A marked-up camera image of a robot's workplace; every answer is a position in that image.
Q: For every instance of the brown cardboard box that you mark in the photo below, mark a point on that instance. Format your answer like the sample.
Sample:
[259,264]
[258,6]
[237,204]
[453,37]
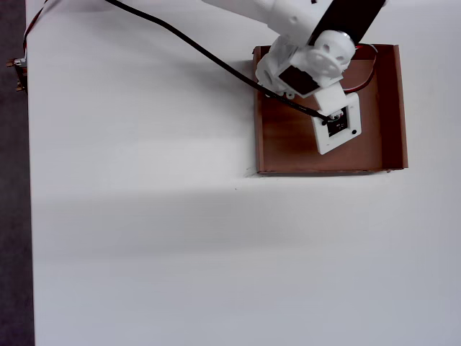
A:
[392,108]

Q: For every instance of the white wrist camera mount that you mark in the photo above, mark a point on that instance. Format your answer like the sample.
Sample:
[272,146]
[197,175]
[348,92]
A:
[338,144]

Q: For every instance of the small controller board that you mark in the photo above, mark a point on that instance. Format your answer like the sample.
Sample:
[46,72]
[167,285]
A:
[21,72]

